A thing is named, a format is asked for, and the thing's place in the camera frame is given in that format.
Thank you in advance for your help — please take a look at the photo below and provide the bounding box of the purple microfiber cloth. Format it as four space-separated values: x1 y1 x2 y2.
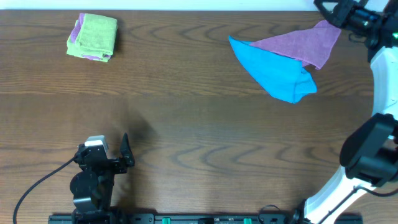
250 20 341 70

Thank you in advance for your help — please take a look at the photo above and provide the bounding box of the blue microfiber cloth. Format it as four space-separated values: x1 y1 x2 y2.
228 36 318 104

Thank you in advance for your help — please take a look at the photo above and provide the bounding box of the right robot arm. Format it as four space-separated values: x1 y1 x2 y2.
291 0 397 224

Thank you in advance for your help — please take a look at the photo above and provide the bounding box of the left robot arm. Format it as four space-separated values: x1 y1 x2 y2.
70 134 135 223

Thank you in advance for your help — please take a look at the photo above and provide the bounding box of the folded green cloth bottom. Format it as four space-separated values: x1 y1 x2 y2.
66 19 111 63

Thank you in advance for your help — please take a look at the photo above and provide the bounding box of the folded green cloth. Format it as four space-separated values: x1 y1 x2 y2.
66 19 111 63
74 13 118 60

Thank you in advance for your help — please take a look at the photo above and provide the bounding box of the folded green cloth top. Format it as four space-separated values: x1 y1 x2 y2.
74 13 118 60

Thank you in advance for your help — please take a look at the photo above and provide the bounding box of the folded purple cloth in stack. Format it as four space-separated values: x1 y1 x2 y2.
68 13 111 61

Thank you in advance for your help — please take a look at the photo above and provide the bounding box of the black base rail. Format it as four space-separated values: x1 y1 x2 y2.
48 212 364 224

